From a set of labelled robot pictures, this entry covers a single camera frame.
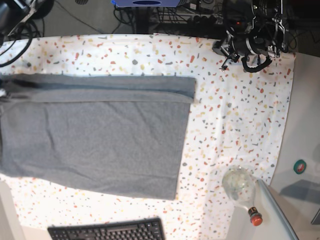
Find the wire rack shelf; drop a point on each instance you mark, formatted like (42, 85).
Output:
(191, 10)

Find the terrazzo pattern tablecloth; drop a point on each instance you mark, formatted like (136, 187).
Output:
(238, 119)

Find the black keyboard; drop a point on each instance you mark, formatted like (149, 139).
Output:
(146, 229)

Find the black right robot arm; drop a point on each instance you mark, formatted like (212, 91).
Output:
(14, 13)

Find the blue box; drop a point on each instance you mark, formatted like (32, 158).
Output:
(148, 3)

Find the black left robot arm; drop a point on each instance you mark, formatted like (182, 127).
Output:
(255, 33)

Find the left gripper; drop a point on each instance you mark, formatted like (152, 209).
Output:
(241, 48)

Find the grey t-shirt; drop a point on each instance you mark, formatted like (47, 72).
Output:
(119, 135)

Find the clear bottle red cap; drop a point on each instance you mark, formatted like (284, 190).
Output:
(240, 187)

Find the green tape roll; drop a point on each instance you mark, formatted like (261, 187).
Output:
(299, 166)

